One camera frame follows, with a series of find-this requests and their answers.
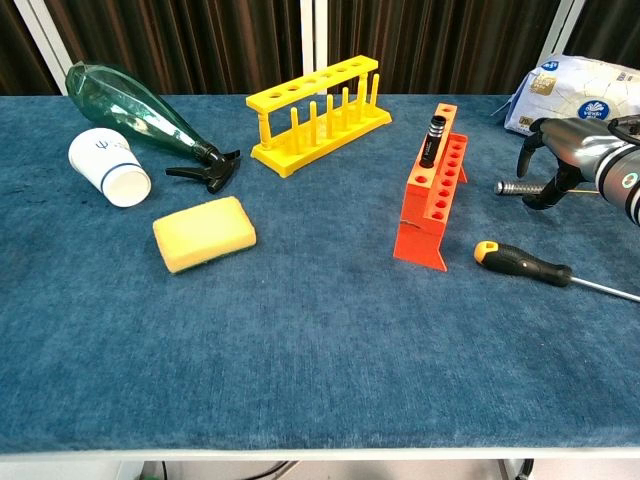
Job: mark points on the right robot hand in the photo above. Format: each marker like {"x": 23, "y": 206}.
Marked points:
{"x": 575, "y": 142}

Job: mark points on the silver black metal tool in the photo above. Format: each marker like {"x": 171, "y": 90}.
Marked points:
{"x": 520, "y": 188}

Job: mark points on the small black flashlight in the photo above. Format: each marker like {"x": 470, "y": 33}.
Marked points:
{"x": 431, "y": 145}

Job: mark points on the white paper cup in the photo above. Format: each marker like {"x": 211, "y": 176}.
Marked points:
{"x": 105, "y": 160}

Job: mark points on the orange plastic tool holder rack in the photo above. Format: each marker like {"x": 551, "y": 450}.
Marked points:
{"x": 417, "y": 240}

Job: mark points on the wet wipes pack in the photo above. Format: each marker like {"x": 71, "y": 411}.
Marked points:
{"x": 575, "y": 90}

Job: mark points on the yellow test tube rack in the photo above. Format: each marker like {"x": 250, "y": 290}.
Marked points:
{"x": 310, "y": 125}

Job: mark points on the blue tablecloth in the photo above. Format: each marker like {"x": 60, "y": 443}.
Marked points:
{"x": 320, "y": 350}

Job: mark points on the grey table leg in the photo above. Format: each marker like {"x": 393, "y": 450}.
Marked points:
{"x": 510, "y": 470}

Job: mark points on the yellow sponge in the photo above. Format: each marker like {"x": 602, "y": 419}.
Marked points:
{"x": 205, "y": 232}

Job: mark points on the white table edge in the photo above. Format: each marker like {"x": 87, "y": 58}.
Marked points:
{"x": 320, "y": 454}

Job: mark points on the black pleated curtain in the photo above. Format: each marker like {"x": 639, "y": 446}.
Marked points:
{"x": 175, "y": 45}

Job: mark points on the green spray bottle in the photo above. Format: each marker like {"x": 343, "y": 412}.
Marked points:
{"x": 130, "y": 115}

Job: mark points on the white metal frame post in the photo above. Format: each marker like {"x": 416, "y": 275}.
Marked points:
{"x": 562, "y": 30}
{"x": 42, "y": 50}
{"x": 314, "y": 45}

